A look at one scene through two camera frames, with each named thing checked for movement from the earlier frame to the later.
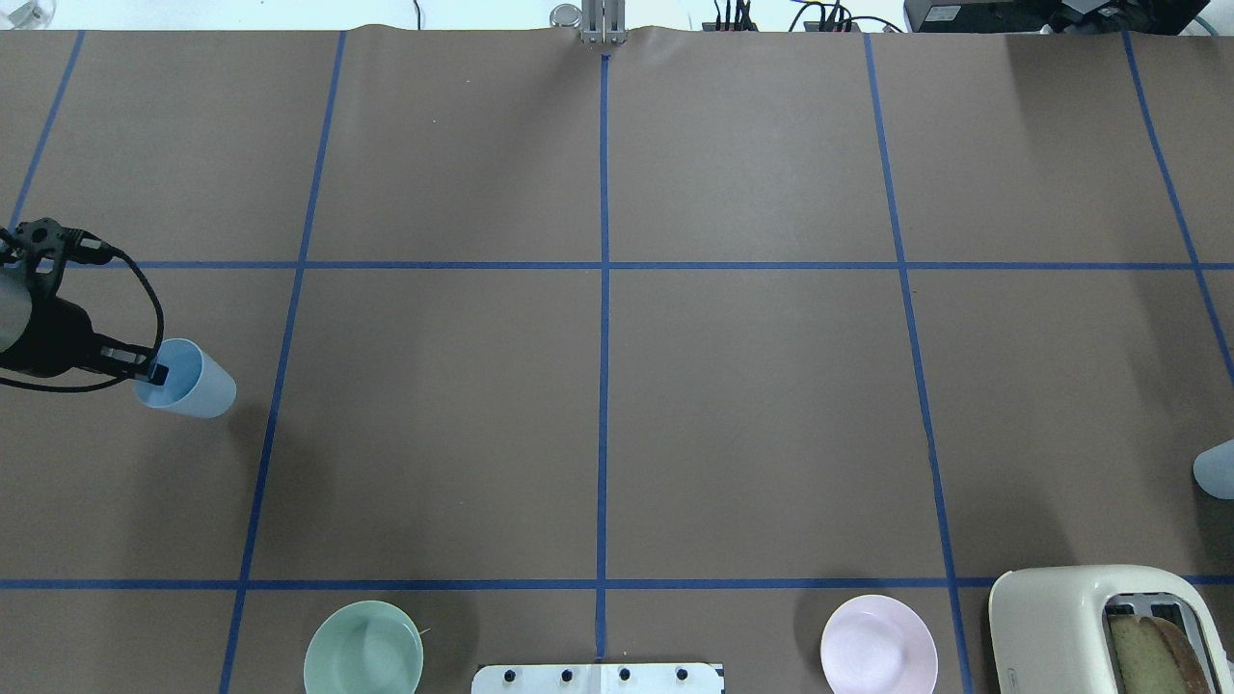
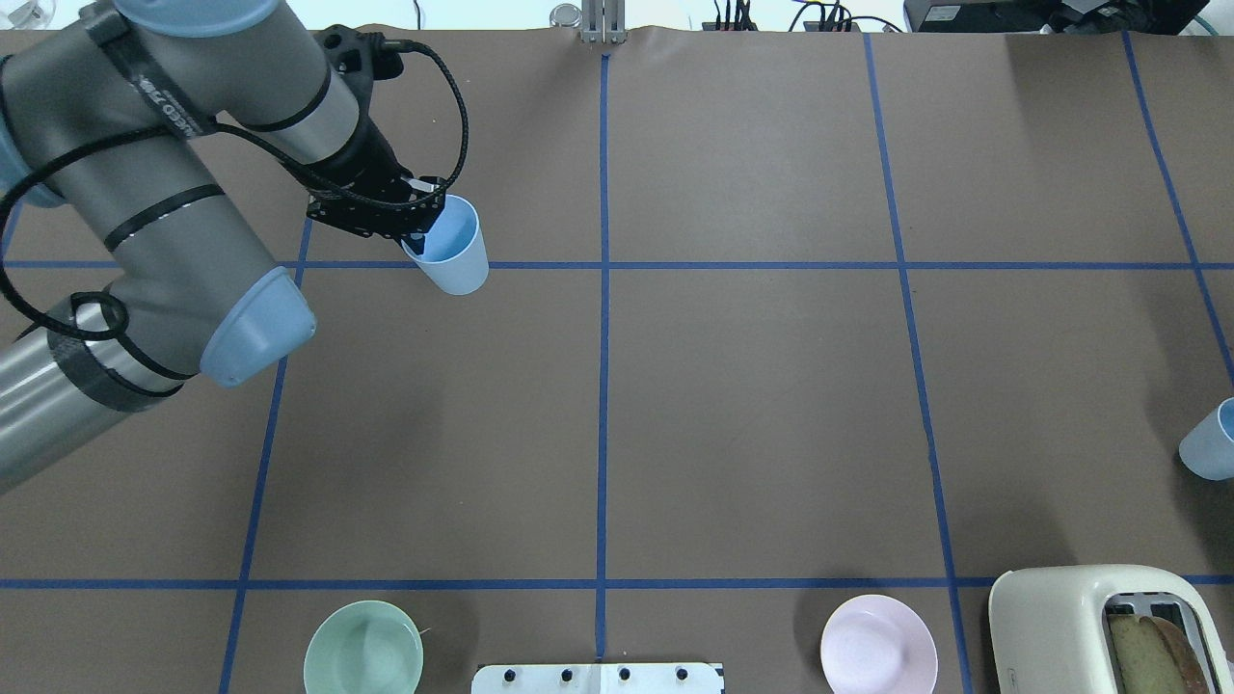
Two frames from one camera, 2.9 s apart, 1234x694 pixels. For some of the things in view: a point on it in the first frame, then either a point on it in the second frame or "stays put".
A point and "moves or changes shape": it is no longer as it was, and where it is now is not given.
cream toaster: x=1049 y=627 stays put
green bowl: x=368 y=647 stays put
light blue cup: x=198 y=386 to x=455 y=255
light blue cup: x=1214 y=469 moves or changes shape
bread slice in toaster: x=1150 y=657 stays put
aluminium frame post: x=603 y=21 stays put
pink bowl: x=878 y=644 stays put
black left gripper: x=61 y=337 to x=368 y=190
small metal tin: x=565 y=16 stays put
